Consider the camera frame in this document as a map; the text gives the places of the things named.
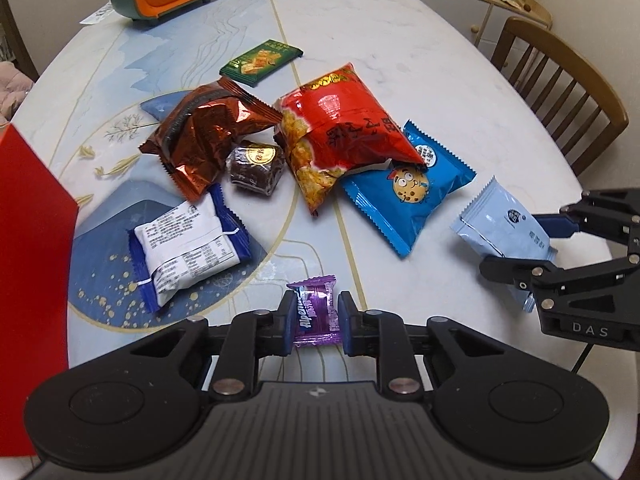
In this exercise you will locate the red cardboard box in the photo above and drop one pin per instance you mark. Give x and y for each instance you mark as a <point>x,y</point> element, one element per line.
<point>38,219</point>

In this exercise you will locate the purple candy packet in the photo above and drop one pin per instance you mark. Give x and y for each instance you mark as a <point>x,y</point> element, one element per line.
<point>317,318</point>

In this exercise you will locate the blue cookie packet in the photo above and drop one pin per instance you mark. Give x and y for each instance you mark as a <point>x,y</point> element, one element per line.
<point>399,199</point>

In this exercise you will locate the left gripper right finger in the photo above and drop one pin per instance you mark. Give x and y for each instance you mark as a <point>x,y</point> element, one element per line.
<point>385,337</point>

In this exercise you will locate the green cracker packet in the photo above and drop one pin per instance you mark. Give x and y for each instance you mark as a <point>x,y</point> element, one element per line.
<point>255,65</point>

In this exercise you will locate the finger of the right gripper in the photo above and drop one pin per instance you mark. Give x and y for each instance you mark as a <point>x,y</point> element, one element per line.
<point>607,221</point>
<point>526,274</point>

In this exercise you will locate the red snack bag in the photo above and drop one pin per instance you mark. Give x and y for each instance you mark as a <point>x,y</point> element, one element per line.
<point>333,125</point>

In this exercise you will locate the small brown candy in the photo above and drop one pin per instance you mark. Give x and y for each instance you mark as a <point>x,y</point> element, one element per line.
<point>257,167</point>

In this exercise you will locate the pink jacket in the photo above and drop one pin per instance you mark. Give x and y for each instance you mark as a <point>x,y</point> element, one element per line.
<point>14,87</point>

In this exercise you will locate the white wooden cabinet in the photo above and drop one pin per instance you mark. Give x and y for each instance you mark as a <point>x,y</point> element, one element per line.
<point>481,21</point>

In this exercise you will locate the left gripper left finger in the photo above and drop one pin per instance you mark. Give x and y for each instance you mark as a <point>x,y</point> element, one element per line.
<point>240,345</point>

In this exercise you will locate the light blue snack packet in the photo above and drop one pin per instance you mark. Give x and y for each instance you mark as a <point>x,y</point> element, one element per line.
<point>496,224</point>

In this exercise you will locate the brown foil snack bag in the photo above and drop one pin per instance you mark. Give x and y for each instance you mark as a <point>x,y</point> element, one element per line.
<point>195,139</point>

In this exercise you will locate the white blue snack packet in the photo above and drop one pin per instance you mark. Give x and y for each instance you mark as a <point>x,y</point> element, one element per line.
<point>186,245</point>

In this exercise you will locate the wooden chair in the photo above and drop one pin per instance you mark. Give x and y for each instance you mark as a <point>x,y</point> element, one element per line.
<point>573,101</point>

